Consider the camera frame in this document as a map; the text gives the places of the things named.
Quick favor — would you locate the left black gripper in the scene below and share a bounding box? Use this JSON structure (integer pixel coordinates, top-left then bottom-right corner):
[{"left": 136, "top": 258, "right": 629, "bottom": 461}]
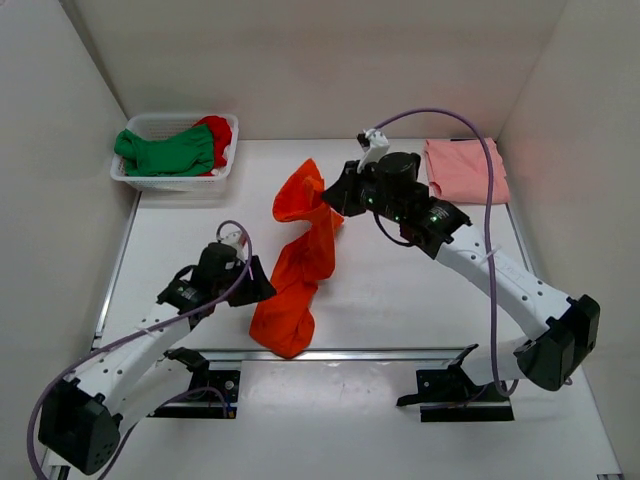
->
[{"left": 217, "top": 251, "right": 277, "bottom": 304}]

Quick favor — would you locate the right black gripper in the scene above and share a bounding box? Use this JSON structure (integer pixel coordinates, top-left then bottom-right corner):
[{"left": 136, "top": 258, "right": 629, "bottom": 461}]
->
[{"left": 322, "top": 161, "right": 405, "bottom": 224}]

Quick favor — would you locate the orange t-shirt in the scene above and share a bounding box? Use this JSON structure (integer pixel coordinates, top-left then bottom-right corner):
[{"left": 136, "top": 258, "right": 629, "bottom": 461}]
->
[{"left": 249, "top": 158, "right": 344, "bottom": 359}]

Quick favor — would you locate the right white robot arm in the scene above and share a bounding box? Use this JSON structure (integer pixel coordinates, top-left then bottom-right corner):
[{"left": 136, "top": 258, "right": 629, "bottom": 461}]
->
[{"left": 322, "top": 152, "right": 600, "bottom": 401}]

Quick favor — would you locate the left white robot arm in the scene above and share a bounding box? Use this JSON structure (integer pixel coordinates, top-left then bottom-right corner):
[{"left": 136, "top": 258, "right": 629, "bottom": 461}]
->
[{"left": 38, "top": 239, "right": 276, "bottom": 476}]

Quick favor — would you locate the pink folded t-shirt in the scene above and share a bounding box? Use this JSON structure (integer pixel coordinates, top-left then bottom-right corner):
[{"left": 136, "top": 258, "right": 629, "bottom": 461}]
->
[{"left": 424, "top": 139, "right": 489, "bottom": 205}]

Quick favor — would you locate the red t-shirt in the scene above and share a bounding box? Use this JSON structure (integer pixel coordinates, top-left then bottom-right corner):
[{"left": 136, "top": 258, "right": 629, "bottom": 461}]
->
[{"left": 193, "top": 115, "right": 233, "bottom": 176}]

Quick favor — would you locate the green t-shirt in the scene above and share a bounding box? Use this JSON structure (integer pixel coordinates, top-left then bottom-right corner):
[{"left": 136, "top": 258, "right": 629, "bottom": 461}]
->
[{"left": 114, "top": 125, "right": 214, "bottom": 177}]

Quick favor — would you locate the white plastic basket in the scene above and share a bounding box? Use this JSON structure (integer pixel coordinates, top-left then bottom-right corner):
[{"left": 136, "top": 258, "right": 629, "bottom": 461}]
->
[{"left": 110, "top": 111, "right": 239, "bottom": 196}]

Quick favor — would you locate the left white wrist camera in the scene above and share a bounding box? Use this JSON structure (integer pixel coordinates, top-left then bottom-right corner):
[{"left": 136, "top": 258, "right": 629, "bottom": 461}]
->
[{"left": 217, "top": 230, "right": 247, "bottom": 262}]

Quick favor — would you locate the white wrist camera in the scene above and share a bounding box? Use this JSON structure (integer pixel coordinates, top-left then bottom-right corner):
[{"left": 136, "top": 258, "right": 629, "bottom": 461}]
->
[
  {"left": 356, "top": 128, "right": 389, "bottom": 173},
  {"left": 217, "top": 230, "right": 247, "bottom": 262}
]

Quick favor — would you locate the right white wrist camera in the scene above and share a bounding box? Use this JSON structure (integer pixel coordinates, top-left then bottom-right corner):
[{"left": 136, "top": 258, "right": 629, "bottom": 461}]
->
[{"left": 356, "top": 128, "right": 389, "bottom": 173}]

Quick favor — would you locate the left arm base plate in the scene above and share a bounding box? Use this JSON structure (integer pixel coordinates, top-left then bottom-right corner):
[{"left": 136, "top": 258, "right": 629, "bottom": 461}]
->
[{"left": 149, "top": 347, "right": 241, "bottom": 420}]

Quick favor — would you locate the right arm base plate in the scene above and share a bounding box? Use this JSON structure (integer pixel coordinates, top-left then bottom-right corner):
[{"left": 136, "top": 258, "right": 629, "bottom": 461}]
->
[{"left": 396, "top": 344, "right": 515, "bottom": 423}]

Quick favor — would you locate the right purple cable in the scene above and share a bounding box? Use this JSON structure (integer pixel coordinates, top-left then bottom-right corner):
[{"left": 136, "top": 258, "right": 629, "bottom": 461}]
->
[{"left": 374, "top": 107, "right": 521, "bottom": 399}]

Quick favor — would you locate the purple cable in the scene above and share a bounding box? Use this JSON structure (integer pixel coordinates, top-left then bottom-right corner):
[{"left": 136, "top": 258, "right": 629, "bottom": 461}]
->
[
  {"left": 374, "top": 107, "right": 521, "bottom": 399},
  {"left": 27, "top": 219, "right": 257, "bottom": 479}
]

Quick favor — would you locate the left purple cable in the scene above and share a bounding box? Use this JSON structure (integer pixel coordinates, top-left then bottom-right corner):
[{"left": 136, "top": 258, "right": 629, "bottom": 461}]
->
[{"left": 27, "top": 219, "right": 257, "bottom": 479}]

